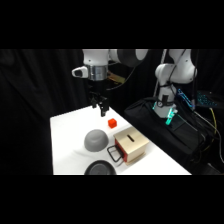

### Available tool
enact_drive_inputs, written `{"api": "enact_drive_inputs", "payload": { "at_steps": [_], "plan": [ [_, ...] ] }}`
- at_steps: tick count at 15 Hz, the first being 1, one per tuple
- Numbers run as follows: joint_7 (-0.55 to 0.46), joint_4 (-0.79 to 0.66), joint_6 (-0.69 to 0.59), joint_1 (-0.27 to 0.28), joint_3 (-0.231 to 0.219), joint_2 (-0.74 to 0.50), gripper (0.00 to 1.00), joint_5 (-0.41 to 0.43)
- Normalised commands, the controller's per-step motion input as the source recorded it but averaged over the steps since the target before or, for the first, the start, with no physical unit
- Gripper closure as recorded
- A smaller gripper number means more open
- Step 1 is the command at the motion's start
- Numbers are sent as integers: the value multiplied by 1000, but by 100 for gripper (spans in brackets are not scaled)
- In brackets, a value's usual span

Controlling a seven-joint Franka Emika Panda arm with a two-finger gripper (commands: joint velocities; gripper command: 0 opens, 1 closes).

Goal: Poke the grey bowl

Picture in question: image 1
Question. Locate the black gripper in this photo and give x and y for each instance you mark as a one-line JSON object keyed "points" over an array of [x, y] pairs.
{"points": [[97, 91]]}

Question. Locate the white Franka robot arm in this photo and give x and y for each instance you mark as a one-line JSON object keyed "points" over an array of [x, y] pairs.
{"points": [[180, 71]]}

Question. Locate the grey upturned bowl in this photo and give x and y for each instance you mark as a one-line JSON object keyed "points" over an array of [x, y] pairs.
{"points": [[96, 140]]}

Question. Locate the small red cube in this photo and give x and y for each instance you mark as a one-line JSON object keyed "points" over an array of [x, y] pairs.
{"points": [[112, 123]]}

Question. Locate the wooden box with red side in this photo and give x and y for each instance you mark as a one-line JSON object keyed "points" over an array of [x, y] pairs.
{"points": [[131, 145]]}

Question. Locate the black round pan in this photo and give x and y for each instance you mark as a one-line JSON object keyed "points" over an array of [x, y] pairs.
{"points": [[100, 168]]}

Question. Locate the black curtain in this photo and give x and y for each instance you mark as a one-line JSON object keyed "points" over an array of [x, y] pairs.
{"points": [[36, 100]]}

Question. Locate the black robot stand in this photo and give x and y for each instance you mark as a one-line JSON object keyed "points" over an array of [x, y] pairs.
{"points": [[173, 133]]}

